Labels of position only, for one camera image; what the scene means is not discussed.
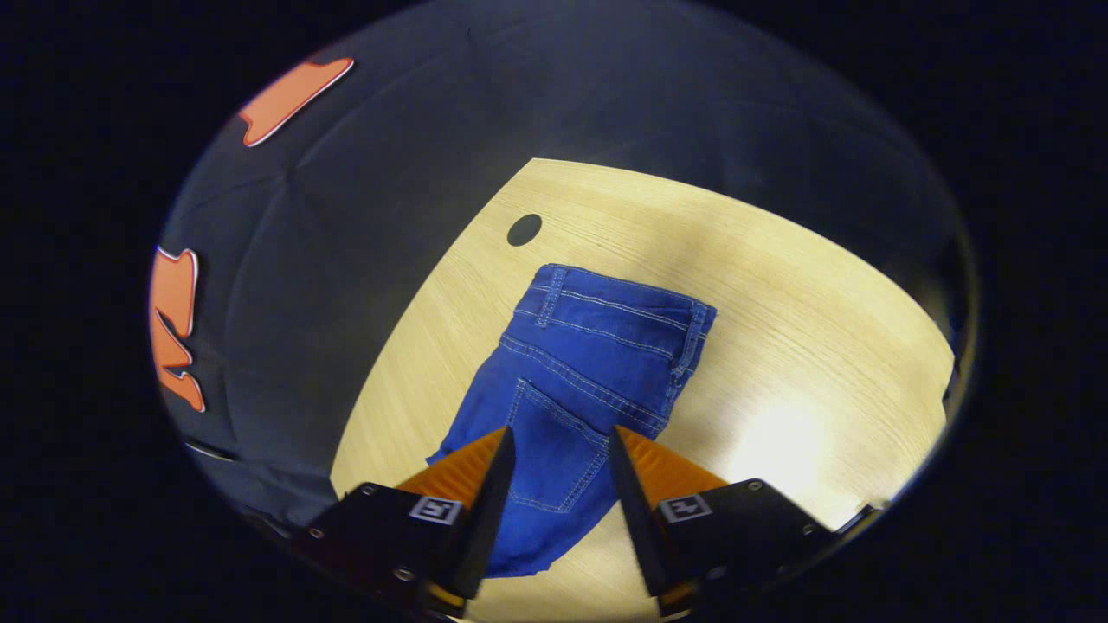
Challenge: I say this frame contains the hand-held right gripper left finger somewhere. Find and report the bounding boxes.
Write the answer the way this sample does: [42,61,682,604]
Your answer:
[299,426,518,617]

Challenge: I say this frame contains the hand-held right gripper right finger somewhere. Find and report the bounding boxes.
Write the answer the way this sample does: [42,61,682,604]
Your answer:
[609,425,836,617]

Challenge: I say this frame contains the blue jeans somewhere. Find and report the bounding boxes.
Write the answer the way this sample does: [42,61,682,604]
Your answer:
[426,263,718,579]

